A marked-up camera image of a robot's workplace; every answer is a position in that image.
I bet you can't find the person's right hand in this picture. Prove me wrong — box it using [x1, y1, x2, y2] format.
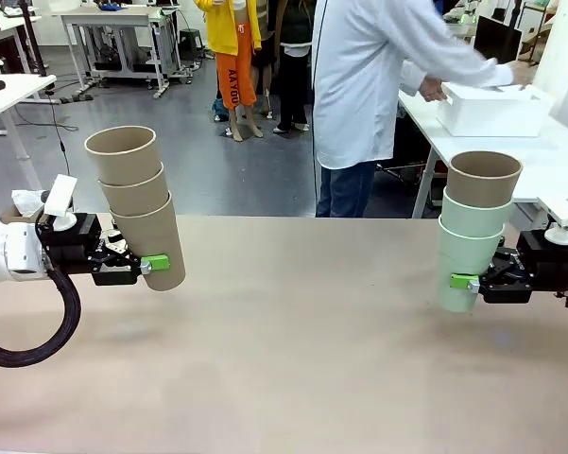
[508, 61, 533, 94]

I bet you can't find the person in black clothes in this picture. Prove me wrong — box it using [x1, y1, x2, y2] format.
[252, 0, 316, 135]

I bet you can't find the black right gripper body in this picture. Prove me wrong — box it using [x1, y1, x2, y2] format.
[479, 230, 568, 305]

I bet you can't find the brown cup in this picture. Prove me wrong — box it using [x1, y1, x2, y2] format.
[109, 188, 187, 293]
[97, 162, 171, 218]
[83, 125, 164, 186]
[446, 150, 524, 210]

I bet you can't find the wooden shelf rack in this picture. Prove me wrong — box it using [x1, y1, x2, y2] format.
[519, 0, 557, 67]

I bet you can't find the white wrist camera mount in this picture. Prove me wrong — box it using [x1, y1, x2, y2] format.
[536, 196, 568, 246]
[43, 173, 79, 232]

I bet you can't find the black office chair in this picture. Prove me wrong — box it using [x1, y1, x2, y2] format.
[375, 134, 431, 190]

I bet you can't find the white crumpled tissue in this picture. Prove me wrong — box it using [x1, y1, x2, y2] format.
[11, 188, 49, 218]

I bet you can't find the white desk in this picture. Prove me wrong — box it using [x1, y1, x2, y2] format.
[396, 87, 568, 219]
[0, 13, 43, 72]
[0, 73, 58, 162]

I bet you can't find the person's left hand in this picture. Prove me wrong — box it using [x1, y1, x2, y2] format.
[418, 77, 450, 103]

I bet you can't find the person's right forearm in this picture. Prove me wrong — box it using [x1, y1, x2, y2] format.
[453, 37, 516, 87]

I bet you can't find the black stand pole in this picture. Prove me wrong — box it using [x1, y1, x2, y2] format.
[21, 0, 48, 78]

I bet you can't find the pale green cup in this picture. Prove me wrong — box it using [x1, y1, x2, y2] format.
[436, 215, 506, 314]
[441, 186, 514, 238]

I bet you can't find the person in yellow jacket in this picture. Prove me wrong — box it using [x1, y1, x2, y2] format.
[193, 0, 266, 143]

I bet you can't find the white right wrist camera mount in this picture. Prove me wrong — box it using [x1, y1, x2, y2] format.
[536, 196, 568, 246]

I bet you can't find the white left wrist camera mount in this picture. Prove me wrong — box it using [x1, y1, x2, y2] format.
[43, 173, 79, 232]

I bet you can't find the thin black hanging cable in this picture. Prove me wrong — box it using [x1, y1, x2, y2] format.
[49, 92, 73, 179]

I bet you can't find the person's left forearm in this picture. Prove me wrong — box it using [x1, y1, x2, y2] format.
[399, 60, 429, 98]

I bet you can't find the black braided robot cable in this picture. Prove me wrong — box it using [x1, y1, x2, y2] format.
[0, 269, 82, 368]

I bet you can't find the black monitor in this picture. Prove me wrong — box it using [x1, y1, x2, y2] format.
[473, 14, 524, 65]

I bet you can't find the cardboard box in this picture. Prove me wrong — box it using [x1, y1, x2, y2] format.
[0, 205, 46, 226]

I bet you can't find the white plastic basket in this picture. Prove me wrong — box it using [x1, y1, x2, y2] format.
[436, 80, 557, 138]

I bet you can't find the gray metal workbench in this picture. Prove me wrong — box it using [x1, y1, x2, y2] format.
[59, 7, 185, 100]

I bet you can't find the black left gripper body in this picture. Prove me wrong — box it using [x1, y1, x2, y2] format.
[40, 212, 139, 288]

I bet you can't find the person in white shirt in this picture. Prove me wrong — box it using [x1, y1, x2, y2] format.
[311, 0, 483, 218]

